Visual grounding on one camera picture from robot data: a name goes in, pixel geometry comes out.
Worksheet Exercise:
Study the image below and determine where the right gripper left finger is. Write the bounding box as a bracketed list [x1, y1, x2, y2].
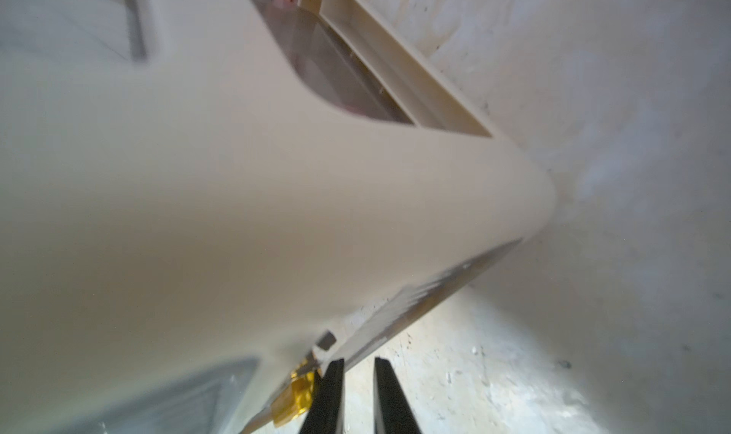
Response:
[299, 359, 346, 434]

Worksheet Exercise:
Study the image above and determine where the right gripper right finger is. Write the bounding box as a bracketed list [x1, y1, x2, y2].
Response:
[373, 357, 422, 434]

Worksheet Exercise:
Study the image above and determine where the transparent drawer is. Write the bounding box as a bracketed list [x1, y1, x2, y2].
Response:
[242, 239, 522, 433]
[62, 358, 259, 433]

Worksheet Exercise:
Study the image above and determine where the beige drawer organizer cabinet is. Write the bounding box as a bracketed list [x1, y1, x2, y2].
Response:
[1, 0, 556, 433]

